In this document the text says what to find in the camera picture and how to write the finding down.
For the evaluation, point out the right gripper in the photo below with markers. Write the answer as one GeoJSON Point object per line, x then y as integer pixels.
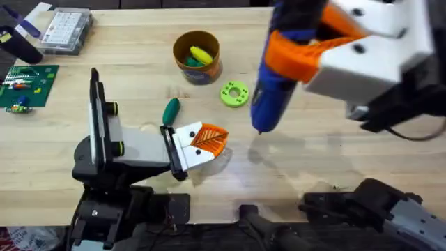
{"type": "Point", "coordinates": [425, 97]}

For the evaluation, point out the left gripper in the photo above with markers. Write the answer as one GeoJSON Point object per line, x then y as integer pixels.
{"type": "Point", "coordinates": [143, 146]}

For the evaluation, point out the blue electric screwdriver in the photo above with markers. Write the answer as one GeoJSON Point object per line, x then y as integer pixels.
{"type": "Point", "coordinates": [268, 104]}

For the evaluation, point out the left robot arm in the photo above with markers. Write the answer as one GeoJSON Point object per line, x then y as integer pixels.
{"type": "Point", "coordinates": [104, 216]}

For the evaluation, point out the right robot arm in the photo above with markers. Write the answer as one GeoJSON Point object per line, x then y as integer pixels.
{"type": "Point", "coordinates": [411, 219]}

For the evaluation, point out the green toy vegetable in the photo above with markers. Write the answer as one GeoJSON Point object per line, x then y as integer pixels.
{"type": "Point", "coordinates": [171, 111]}

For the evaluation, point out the green disc with holes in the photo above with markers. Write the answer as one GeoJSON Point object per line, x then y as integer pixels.
{"type": "Point", "coordinates": [227, 99]}

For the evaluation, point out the brown tub with toys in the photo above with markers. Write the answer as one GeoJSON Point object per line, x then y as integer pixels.
{"type": "Point", "coordinates": [202, 75]}

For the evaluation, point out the black upright left wrist plate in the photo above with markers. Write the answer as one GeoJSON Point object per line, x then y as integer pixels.
{"type": "Point", "coordinates": [97, 115]}

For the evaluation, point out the green board with blocks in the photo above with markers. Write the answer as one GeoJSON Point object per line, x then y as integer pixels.
{"type": "Point", "coordinates": [38, 85]}

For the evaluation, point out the clear plastic parts box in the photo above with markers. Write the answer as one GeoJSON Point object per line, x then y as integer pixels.
{"type": "Point", "coordinates": [64, 29]}

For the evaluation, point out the patterned bag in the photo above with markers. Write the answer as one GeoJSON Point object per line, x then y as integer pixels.
{"type": "Point", "coordinates": [28, 240]}

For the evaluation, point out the black tool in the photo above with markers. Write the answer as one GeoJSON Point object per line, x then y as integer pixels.
{"type": "Point", "coordinates": [21, 47]}

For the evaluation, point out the white and blue box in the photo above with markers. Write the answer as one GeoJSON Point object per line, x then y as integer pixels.
{"type": "Point", "coordinates": [35, 14]}

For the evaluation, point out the black rail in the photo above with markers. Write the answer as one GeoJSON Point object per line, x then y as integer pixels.
{"type": "Point", "coordinates": [216, 240]}

